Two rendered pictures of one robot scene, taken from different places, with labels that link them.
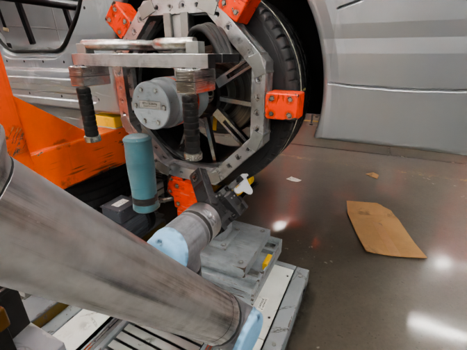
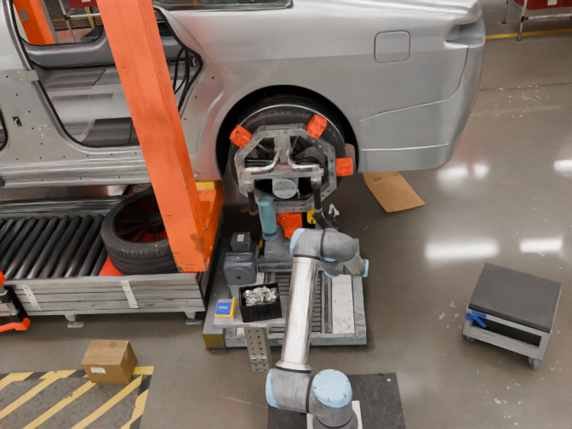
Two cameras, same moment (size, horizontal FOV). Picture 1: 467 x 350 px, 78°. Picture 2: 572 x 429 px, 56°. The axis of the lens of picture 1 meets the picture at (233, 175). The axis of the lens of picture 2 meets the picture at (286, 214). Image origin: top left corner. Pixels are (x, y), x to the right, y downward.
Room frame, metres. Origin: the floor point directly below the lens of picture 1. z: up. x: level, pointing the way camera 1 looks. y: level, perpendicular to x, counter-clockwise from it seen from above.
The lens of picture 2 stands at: (-1.39, 0.97, 2.47)
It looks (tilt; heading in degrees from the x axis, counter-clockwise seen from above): 38 degrees down; 341
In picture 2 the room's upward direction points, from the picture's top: 7 degrees counter-clockwise
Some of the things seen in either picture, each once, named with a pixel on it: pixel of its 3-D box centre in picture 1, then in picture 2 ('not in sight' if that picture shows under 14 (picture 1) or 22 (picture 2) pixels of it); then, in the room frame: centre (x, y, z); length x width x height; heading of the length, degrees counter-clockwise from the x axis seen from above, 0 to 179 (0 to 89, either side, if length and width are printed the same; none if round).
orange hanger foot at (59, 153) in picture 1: (83, 130); (200, 198); (1.15, 0.61, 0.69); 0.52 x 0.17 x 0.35; 154
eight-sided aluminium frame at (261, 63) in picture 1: (187, 98); (286, 170); (0.94, 0.15, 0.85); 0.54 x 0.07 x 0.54; 64
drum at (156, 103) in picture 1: (173, 101); (285, 178); (0.87, 0.18, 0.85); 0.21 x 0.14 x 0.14; 154
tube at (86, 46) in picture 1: (126, 32); (262, 155); (0.87, 0.29, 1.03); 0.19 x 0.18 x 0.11; 154
